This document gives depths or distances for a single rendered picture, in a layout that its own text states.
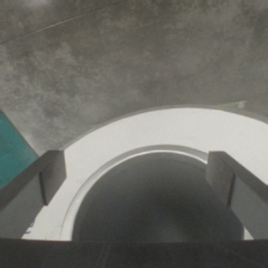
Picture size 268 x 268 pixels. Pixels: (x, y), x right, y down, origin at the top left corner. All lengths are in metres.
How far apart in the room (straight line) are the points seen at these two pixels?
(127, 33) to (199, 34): 0.37
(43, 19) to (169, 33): 0.67
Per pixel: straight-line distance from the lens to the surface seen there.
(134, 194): 0.93
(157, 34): 1.08
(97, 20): 1.12
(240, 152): 0.73
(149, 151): 0.76
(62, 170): 0.16
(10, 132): 1.84
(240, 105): 1.28
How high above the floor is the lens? 1.06
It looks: 50 degrees down
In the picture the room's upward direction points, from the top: 170 degrees counter-clockwise
